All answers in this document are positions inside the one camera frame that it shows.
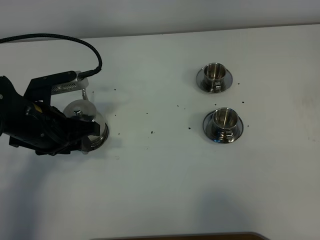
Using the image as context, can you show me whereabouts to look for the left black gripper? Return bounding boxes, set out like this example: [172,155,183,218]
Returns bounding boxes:
[0,94,100,156]

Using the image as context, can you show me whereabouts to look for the stainless steel teapot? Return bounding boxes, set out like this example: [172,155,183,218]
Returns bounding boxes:
[62,87,107,156]

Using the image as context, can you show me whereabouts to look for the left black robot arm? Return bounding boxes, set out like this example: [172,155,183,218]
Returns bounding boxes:
[0,76,100,156]

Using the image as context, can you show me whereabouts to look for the round steel teapot trivet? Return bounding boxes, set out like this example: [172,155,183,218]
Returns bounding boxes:
[88,123,109,151]

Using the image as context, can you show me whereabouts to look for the near stainless steel saucer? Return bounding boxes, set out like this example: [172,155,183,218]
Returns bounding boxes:
[202,110,244,144]

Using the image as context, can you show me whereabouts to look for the stainless steel saucer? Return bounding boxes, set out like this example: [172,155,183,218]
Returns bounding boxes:
[202,110,244,144]
[195,67,233,94]

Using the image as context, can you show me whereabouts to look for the near stainless steel teacup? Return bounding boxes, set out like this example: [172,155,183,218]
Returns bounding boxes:
[212,107,238,139]

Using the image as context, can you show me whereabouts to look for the stainless steel teacup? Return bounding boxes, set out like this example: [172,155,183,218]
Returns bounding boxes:
[202,62,227,93]
[212,107,238,139]

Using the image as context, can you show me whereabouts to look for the far stainless steel teacup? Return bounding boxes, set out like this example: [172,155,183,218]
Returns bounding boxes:
[202,62,227,93]

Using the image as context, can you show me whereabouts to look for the far stainless steel saucer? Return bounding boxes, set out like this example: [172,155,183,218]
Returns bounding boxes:
[195,67,233,94]

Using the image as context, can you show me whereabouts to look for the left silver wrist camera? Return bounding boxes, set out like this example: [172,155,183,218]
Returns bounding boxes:
[51,71,89,95]

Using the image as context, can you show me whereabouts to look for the left braided black cable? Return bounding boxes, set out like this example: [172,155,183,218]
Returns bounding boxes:
[0,34,104,78]

